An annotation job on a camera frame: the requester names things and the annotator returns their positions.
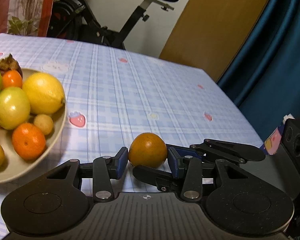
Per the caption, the brown orange round fruit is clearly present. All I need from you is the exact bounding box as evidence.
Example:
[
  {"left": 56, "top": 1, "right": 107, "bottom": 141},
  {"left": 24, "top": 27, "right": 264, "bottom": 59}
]
[{"left": 128, "top": 133, "right": 167, "bottom": 168}]

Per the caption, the small tan longan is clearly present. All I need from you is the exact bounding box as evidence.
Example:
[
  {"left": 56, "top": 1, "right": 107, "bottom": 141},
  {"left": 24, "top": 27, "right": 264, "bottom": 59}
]
[{"left": 33, "top": 114, "right": 54, "bottom": 135}]

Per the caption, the orange tangerine front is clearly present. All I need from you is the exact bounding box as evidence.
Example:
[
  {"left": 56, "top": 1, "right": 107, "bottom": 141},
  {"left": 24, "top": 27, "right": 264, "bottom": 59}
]
[{"left": 12, "top": 122, "right": 46, "bottom": 161}]

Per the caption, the large yellow lemon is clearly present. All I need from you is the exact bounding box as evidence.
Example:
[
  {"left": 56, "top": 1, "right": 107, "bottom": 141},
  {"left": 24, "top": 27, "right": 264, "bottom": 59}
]
[{"left": 22, "top": 72, "right": 65, "bottom": 115}]

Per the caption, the yellow green apple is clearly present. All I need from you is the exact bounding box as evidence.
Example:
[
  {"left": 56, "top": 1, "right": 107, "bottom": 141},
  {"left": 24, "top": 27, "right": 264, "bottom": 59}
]
[{"left": 0, "top": 87, "right": 31, "bottom": 130}]

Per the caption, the small orange tangerine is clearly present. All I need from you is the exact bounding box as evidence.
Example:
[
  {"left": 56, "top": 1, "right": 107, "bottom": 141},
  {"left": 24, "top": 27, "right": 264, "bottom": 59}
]
[{"left": 2, "top": 70, "right": 23, "bottom": 88}]

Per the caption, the pink cartoon drink bottle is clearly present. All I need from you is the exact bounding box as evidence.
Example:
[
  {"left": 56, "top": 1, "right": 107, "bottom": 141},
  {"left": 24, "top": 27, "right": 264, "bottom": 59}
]
[{"left": 260, "top": 114, "right": 295, "bottom": 155}]

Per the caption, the blue plaid tablecloth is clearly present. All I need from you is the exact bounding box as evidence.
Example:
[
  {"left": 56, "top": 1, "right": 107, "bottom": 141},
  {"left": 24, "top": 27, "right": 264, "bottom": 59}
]
[{"left": 0, "top": 34, "right": 262, "bottom": 239}]

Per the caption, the beige ceramic fruit bowl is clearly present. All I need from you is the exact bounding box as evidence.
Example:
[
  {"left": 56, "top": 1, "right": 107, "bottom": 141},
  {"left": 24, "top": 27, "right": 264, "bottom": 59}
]
[{"left": 0, "top": 68, "right": 66, "bottom": 183}]

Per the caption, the brown wooden board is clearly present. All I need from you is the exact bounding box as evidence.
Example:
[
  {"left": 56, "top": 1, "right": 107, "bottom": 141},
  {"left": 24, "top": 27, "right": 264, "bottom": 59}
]
[{"left": 160, "top": 0, "right": 268, "bottom": 81}]

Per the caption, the black exercise bike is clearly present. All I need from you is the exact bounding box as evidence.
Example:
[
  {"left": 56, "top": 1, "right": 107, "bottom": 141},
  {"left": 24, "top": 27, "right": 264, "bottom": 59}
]
[{"left": 46, "top": 0, "right": 181, "bottom": 51}]

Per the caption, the pink printed backdrop cloth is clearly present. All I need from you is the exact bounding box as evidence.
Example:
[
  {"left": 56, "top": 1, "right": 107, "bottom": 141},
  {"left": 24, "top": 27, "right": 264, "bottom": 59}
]
[{"left": 0, "top": 0, "right": 54, "bottom": 37}]

